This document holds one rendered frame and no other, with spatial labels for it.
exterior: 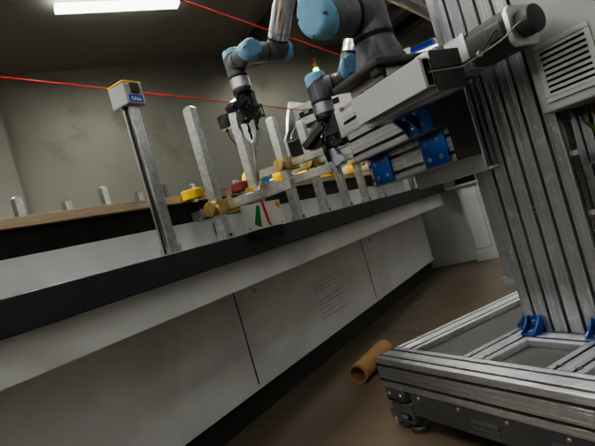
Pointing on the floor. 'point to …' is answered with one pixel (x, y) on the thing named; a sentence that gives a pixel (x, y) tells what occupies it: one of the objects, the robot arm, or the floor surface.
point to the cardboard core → (365, 368)
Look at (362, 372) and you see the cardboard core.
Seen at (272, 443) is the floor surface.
